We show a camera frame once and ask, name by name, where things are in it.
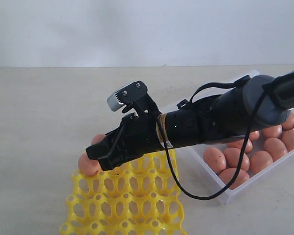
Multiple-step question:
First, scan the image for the brown egg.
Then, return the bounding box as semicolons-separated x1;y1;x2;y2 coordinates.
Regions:
281;112;294;131
262;125;283;139
218;167;250;189
203;147;227;174
227;140;253;153
264;137;288;162
91;134;106;145
223;147;250;171
281;130;294;152
249;131;260;141
250;150;273;174
78;151;101;177

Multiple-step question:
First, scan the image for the clear plastic bin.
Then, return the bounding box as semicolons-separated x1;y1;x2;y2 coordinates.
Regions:
159;69;294;206

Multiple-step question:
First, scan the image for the brown egg front bottom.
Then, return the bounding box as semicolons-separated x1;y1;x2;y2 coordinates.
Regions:
218;167;250;189

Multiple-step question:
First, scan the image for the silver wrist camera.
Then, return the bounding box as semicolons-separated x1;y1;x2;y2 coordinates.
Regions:
107;81;148;112

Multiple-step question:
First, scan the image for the yellow plastic egg tray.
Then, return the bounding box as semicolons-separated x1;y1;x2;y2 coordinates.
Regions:
59;150;185;235

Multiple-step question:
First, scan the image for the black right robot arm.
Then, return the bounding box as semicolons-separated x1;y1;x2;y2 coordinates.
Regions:
86;71;294;170

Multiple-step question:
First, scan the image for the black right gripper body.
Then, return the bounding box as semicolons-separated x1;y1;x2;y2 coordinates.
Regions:
106;110;201;162

